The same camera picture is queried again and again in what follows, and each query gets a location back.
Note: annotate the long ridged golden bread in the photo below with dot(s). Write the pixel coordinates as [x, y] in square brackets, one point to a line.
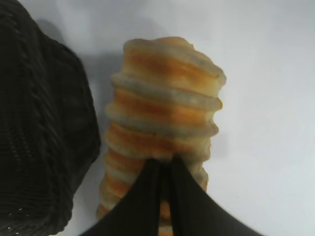
[167, 98]

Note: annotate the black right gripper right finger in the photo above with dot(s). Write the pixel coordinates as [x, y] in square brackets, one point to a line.
[194, 211]

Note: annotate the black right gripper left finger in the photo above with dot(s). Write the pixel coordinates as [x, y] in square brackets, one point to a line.
[137, 206]

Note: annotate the dark brown wicker basket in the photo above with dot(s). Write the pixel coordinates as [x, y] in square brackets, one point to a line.
[41, 123]

